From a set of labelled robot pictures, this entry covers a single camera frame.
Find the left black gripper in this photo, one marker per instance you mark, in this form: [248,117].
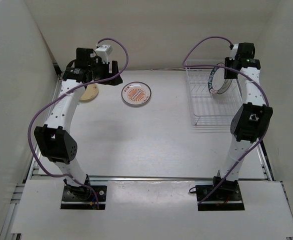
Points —
[115,70]

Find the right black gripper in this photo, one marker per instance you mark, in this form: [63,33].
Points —
[228,75]

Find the green rim text plate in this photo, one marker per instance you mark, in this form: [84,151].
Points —
[216,78]

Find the orange sunburst plate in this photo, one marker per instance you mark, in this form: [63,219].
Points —
[136,94]

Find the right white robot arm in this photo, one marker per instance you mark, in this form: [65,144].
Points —
[252,119]

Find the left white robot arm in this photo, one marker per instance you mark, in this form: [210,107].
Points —
[53,138]

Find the rear green rim plate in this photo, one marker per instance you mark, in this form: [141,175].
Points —
[226,85]

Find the white front board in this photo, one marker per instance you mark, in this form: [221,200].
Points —
[142,210]

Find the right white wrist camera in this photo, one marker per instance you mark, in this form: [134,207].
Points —
[234,51]

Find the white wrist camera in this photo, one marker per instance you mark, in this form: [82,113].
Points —
[234,51]
[103,51]

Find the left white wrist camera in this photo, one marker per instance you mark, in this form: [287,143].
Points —
[103,51]

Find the white wire dish rack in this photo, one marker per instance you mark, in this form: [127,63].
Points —
[206,109]

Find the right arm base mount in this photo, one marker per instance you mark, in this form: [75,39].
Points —
[227,197]

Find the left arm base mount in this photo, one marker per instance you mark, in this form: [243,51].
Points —
[84,199]

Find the aluminium rail bar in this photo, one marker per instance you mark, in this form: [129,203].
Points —
[143,178]

